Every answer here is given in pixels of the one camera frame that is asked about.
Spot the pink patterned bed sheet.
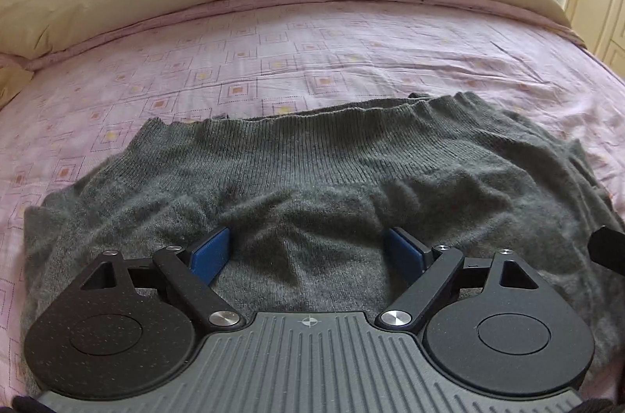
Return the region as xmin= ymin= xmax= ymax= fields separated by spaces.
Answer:
xmin=1 ymin=0 xmax=624 ymax=400

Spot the beige pillow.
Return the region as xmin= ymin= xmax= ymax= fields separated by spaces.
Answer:
xmin=0 ymin=65 xmax=34 ymax=109

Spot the grey argyle knit sweater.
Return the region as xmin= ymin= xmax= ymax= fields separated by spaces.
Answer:
xmin=21 ymin=93 xmax=624 ymax=373

